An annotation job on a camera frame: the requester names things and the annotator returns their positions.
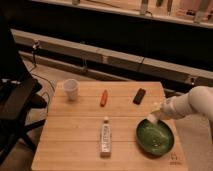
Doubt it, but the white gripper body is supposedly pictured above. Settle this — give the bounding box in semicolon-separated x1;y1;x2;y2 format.
146;103;165;124

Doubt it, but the green ceramic bowl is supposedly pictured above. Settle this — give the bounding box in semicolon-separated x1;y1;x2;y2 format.
136;119;174;156

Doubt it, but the black rectangular block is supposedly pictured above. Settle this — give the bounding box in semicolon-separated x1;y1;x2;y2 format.
133;88;146;105

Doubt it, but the white tube bottle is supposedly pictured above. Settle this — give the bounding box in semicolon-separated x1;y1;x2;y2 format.
100;117;111;157

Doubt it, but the wooden table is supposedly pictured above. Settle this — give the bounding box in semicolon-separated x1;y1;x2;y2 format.
32;81;188;171

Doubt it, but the black chair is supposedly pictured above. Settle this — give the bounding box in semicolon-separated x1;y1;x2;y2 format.
0;11;47;166

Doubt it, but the black cable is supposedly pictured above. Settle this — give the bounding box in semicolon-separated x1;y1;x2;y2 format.
20;56;56;111

